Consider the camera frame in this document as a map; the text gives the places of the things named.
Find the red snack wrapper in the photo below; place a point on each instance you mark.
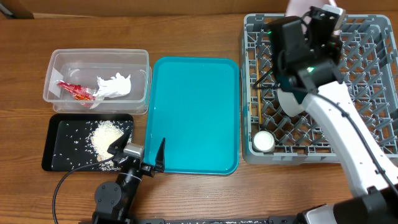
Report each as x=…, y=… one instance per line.
x=78, y=92

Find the grey dishwasher rack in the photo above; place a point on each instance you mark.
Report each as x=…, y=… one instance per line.
x=369, y=65

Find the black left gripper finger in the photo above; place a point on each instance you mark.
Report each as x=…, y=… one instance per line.
x=160, y=159
x=118, y=145

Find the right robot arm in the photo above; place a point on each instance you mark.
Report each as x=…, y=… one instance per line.
x=305, y=58

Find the black tray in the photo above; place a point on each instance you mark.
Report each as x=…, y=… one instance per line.
x=53, y=127

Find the wooden chopstick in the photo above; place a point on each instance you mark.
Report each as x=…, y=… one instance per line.
x=258, y=93

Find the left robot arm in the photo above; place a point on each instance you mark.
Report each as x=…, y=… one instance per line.
x=114, y=199

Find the white paper cup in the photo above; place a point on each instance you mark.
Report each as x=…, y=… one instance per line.
x=263, y=141

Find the grey bowl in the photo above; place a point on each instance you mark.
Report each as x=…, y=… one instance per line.
x=288, y=103

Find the teal plastic tray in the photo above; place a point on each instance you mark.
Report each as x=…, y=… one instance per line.
x=195, y=109

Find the clear plastic bin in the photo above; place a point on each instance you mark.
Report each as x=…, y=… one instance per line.
x=85, y=66

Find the white round plate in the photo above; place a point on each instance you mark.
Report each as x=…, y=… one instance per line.
x=300, y=7

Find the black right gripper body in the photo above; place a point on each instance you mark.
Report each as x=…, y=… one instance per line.
x=333, y=43

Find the white tissue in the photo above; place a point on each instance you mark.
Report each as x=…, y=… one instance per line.
x=116, y=86

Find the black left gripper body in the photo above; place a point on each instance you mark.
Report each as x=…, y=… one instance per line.
x=145, y=169

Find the pile of rice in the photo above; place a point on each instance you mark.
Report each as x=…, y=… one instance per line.
x=80, y=143

